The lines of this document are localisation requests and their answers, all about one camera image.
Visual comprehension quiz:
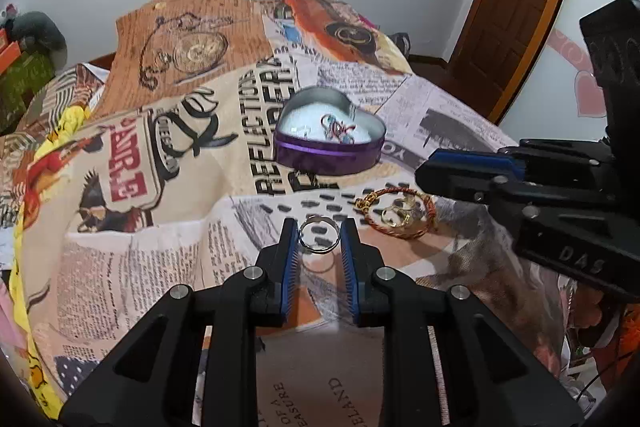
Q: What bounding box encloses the orange box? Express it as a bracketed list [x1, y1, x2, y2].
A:
[0, 32, 23, 74]

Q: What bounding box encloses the grey plush toy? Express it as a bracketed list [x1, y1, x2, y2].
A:
[0, 11, 68, 58]

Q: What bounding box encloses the purple heart-shaped tin box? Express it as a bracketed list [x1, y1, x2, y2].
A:
[273, 87, 386, 176]

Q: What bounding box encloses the red and gold bangle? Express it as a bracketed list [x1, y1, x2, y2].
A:
[355, 188, 438, 240]

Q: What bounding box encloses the tangled colourful jewelry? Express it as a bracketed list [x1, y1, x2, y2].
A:
[319, 114, 359, 142]

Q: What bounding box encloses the printed blanket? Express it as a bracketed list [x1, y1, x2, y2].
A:
[0, 0, 576, 427]

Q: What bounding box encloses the silver ring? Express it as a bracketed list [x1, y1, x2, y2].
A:
[298, 216, 342, 254]

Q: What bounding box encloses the gold ring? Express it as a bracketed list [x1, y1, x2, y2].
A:
[381, 205, 414, 229]

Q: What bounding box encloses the yellow cloth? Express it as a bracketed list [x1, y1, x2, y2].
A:
[12, 104, 108, 421]

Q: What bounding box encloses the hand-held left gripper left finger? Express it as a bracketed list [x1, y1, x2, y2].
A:
[59, 217, 301, 427]

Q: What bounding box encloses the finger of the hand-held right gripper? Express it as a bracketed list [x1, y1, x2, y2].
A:
[429, 138, 617, 182]
[414, 159, 608, 228]

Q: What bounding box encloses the pink heart wall sticker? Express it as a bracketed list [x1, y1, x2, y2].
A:
[546, 27, 609, 120]

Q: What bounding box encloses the green patterned bag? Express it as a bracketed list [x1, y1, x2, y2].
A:
[0, 49, 56, 135]

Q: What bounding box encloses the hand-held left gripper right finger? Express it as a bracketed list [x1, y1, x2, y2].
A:
[339, 217, 587, 427]

